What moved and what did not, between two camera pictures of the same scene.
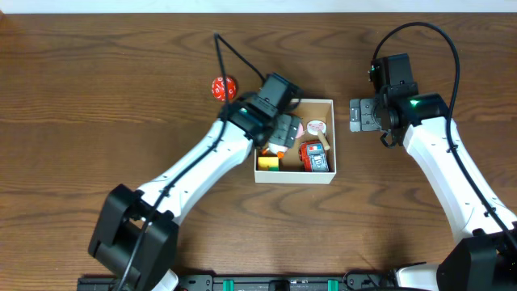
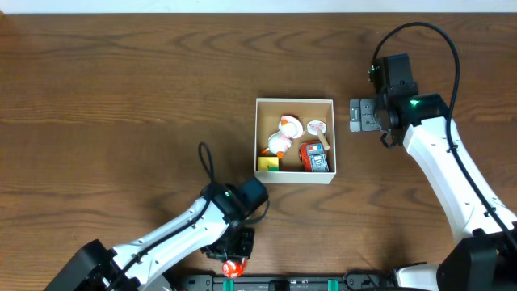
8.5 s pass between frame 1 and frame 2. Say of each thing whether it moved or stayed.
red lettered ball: moved
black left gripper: moved
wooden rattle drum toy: stayed
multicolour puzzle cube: stayed
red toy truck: stayed
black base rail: stayed
